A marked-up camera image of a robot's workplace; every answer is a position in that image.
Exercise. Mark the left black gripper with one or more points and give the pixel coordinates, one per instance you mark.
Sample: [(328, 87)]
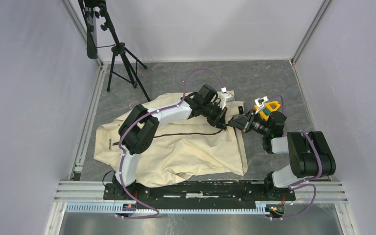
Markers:
[(220, 121)]

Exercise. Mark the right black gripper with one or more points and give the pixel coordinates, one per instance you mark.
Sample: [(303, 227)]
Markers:
[(244, 123)]

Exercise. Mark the cream zip jacket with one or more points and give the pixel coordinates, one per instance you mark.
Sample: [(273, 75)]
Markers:
[(173, 159)]

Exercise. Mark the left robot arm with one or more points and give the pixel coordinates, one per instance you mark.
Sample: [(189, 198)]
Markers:
[(139, 129)]

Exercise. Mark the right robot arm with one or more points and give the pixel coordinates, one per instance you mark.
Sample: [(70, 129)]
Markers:
[(310, 157)]

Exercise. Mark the yellow triangular plastic tool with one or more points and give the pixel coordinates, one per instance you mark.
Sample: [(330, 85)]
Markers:
[(267, 109)]

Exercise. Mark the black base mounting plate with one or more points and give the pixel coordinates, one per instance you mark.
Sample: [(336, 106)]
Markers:
[(241, 194)]

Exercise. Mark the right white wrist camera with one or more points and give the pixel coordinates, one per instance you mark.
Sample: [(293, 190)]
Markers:
[(260, 104)]

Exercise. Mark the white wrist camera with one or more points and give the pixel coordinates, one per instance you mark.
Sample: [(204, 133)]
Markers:
[(225, 97), (260, 104)]

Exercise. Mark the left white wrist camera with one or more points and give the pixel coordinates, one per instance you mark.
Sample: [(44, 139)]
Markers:
[(225, 97)]

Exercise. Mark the slotted aluminium rail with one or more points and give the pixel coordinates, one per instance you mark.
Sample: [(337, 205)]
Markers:
[(127, 208)]

